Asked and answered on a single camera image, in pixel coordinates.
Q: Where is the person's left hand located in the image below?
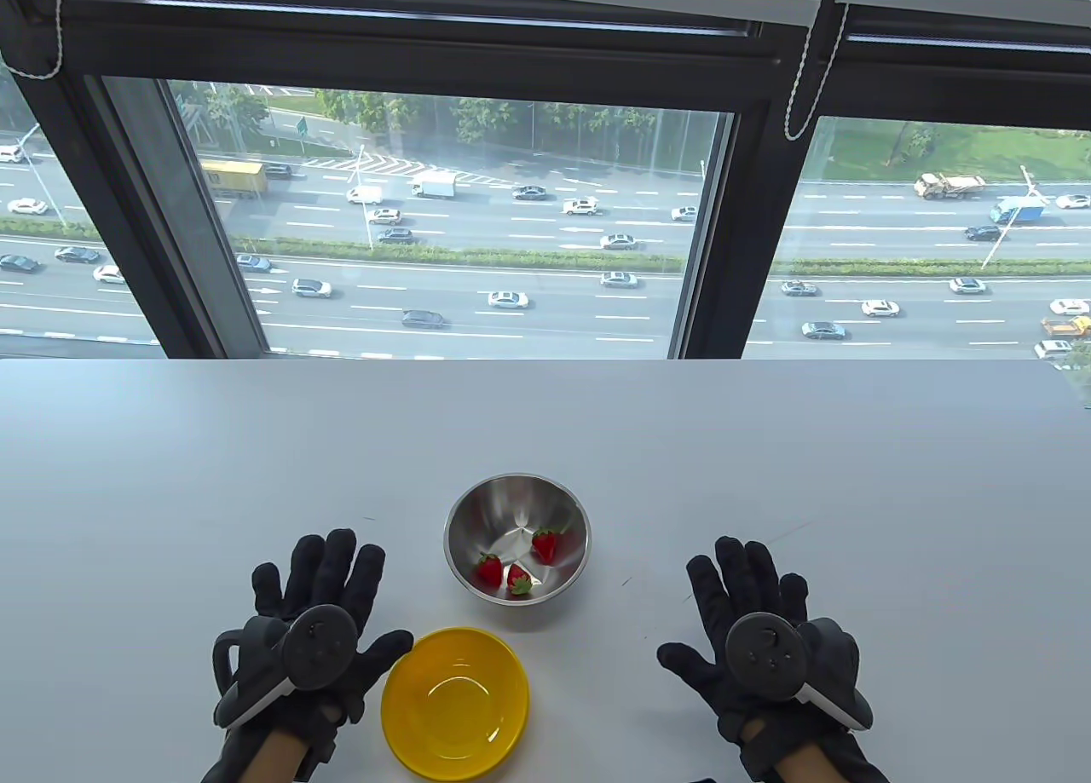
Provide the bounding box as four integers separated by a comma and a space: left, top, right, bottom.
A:
205, 527, 415, 783

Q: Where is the person's right hand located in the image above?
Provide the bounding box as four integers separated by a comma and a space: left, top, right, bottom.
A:
656, 536, 883, 783

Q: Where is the yellow plastic bowl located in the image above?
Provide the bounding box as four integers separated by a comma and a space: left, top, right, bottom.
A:
380, 627, 531, 775

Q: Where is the stainless steel mixing bowl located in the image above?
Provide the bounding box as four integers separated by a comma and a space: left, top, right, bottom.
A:
443, 474, 592, 607

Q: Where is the person's right forearm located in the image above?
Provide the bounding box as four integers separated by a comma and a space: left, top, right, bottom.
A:
780, 736, 845, 783

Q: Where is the person's left forearm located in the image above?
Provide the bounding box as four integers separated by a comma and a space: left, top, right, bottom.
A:
247, 728, 309, 783

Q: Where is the black right hand controller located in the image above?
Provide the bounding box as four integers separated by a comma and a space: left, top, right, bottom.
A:
724, 613, 873, 730

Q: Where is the black hand controller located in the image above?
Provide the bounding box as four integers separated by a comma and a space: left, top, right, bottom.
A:
211, 606, 359, 730
724, 613, 873, 730

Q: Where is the black left hand controller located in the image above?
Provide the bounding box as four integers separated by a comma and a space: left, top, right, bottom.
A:
211, 606, 359, 730

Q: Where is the white beaded blind cord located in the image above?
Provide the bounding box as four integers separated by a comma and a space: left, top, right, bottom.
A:
782, 0, 853, 142
0, 0, 82, 81

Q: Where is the black window frame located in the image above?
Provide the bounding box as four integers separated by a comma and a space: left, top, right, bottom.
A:
0, 0, 1091, 360

